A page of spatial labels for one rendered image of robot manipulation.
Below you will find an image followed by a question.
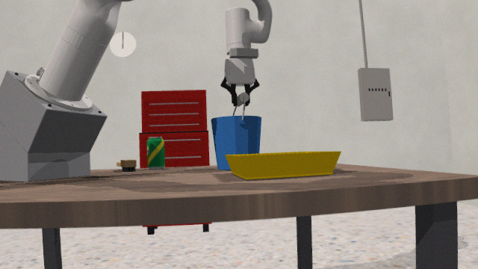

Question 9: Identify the olive-yellow shallow tray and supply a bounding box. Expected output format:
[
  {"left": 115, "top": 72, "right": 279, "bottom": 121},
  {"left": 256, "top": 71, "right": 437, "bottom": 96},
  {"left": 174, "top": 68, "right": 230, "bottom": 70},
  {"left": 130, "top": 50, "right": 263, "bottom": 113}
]
[{"left": 225, "top": 152, "right": 341, "bottom": 179}]

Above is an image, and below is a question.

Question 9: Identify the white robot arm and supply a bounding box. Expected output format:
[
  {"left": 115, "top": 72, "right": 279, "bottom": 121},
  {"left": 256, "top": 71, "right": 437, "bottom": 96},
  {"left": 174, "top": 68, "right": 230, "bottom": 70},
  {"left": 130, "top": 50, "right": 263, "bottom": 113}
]
[{"left": 25, "top": 0, "right": 273, "bottom": 111}]

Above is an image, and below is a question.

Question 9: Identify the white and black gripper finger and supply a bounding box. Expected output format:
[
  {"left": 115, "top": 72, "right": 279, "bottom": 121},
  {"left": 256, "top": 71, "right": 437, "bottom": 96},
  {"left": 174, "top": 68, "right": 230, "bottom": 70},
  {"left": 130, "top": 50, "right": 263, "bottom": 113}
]
[
  {"left": 244, "top": 79, "right": 260, "bottom": 106},
  {"left": 221, "top": 77, "right": 238, "bottom": 106}
]

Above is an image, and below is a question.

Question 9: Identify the green drink can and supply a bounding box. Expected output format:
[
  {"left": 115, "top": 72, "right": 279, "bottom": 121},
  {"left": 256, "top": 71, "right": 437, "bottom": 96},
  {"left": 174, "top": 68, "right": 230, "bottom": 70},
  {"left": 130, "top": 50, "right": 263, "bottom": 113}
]
[{"left": 147, "top": 137, "right": 165, "bottom": 170}]

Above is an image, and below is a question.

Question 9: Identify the blue bucket with handle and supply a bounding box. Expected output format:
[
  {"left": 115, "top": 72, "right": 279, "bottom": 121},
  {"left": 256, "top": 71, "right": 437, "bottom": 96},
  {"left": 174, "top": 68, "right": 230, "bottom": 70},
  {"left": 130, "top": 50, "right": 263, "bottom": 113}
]
[{"left": 211, "top": 93, "right": 261, "bottom": 170}]

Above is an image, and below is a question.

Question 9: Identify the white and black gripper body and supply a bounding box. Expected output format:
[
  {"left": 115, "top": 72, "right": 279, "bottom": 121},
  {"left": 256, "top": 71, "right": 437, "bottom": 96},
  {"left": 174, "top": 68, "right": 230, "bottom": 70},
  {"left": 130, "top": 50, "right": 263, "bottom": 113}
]
[{"left": 225, "top": 55, "right": 255, "bottom": 87}]

